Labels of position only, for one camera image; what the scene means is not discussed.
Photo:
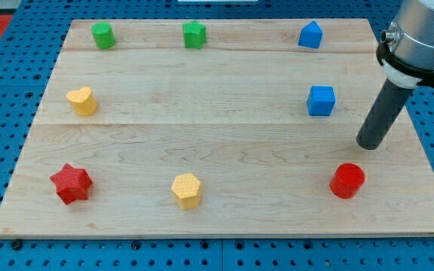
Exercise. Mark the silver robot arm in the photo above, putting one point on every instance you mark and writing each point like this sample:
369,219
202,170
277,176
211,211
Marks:
406,55

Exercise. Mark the blue cube block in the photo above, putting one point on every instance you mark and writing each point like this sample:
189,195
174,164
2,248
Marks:
321,100

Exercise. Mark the light wooden board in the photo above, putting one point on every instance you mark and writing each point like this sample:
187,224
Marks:
234,114

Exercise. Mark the red star block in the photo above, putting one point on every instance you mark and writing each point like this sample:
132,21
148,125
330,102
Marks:
71,184

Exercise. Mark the green star block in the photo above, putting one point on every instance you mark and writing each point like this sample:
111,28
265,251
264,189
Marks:
194,34

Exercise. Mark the blue triangle house block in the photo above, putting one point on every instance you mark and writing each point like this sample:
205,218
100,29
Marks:
311,35

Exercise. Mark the red cylinder block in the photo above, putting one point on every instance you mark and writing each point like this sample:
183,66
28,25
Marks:
347,180

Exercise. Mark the green cylinder block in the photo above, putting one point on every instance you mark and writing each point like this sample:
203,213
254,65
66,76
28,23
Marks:
103,35

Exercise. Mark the yellow hexagon block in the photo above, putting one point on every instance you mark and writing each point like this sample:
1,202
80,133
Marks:
187,190

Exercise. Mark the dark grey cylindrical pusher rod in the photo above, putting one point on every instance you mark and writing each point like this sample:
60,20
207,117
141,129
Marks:
386,108

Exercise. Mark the yellow heart block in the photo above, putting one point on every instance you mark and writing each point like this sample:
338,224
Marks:
82,101

